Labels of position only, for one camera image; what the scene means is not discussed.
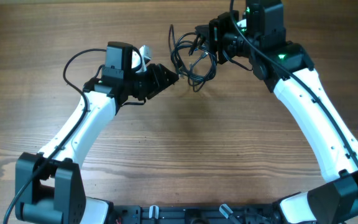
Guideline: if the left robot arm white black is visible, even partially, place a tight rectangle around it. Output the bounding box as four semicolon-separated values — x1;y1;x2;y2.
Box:
5;42;178;223

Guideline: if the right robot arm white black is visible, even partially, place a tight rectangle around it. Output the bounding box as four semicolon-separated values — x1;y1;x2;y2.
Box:
195;1;358;223

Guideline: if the black cable bundle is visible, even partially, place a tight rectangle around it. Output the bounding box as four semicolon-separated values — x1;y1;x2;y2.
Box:
168;24;219;93

